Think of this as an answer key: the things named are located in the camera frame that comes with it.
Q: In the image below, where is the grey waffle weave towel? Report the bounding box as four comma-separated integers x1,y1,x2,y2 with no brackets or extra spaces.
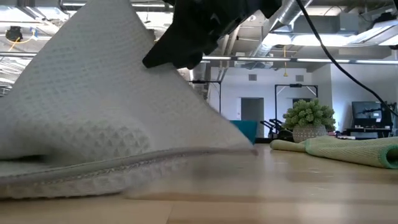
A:
0,0,259,200

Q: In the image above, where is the white patterned plant pot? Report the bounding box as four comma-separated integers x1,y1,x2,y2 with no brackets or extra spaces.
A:
292,124,328,144

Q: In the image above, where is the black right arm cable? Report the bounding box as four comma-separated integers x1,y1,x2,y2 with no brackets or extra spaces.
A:
295,0,398,118

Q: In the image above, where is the black ceiling cable reel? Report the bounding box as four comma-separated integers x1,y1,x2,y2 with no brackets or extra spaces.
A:
5,26,24,42

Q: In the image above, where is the green microfiber towel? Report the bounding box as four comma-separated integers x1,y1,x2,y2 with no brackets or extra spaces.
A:
269,136,398,170

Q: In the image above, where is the black desk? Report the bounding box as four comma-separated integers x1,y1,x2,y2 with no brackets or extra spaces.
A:
344,127,393,141

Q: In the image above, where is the grey door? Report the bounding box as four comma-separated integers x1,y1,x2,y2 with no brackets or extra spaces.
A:
241,97,265,121

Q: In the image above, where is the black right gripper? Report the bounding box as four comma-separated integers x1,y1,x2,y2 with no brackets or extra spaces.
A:
142,0,282,70

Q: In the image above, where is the silver ventilation duct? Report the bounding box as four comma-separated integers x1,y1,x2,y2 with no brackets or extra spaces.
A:
189,60,212,100

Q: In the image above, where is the black metal frame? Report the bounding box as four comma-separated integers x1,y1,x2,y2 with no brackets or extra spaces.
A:
274,83,319,138
189,80,222,114

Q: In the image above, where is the black floor equipment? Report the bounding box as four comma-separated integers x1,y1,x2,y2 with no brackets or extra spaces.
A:
260,119,293,139

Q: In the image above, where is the green artificial plant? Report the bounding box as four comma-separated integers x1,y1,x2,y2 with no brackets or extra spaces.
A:
281,98,338,131

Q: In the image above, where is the black computer monitor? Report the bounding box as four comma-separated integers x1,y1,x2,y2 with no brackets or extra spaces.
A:
351,101,393,128

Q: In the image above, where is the teal storage bin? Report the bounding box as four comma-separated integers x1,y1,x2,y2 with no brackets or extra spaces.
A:
229,120,259,144

